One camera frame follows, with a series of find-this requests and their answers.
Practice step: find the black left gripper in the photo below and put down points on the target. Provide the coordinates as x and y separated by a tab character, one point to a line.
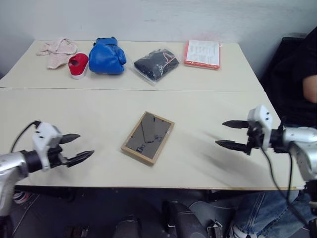
55	157

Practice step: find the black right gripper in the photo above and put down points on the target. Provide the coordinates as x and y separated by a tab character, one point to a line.
255	137

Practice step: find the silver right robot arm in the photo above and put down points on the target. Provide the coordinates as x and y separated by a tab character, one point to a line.
297	138

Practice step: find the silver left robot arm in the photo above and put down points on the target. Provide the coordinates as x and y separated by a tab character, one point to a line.
12	161

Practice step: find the person's bare forearm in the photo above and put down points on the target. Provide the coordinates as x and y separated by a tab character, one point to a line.
311	88

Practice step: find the red white striped item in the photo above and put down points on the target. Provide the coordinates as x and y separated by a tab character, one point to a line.
21	197

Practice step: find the person's black shirt torso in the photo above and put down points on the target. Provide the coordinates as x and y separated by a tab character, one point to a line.
292	81

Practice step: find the red slip-on shoe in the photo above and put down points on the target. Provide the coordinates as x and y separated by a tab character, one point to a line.
78	70

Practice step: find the grey rounded shape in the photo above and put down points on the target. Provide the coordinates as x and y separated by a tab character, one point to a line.
213	210

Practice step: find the person's blue jeans leg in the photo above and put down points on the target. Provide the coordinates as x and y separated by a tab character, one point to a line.
262	213

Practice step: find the orange packet with white sheet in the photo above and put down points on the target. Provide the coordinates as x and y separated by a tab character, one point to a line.
201	53

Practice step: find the pink crumpled cloth garment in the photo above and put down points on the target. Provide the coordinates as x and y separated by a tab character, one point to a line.
57	57

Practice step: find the blue boxing glove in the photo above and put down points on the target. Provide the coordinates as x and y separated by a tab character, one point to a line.
104	59

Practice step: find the small dark rounded shape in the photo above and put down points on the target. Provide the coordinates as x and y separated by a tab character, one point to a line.
127	228

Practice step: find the large dark rounded shape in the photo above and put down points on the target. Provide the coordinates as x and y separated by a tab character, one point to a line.
183	220

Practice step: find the black garment in plastic bag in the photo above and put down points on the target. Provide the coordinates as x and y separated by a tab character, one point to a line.
154	65

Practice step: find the black chair back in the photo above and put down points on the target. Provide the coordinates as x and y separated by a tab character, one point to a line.
291	41

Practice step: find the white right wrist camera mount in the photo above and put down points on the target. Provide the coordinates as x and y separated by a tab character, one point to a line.
263	117

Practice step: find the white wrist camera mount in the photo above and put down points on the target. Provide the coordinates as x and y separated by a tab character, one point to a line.
44	135
263	117

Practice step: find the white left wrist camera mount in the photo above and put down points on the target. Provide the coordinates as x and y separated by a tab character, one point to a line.
44	135

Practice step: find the wooden picture frame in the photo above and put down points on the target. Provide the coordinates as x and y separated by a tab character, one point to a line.
148	136

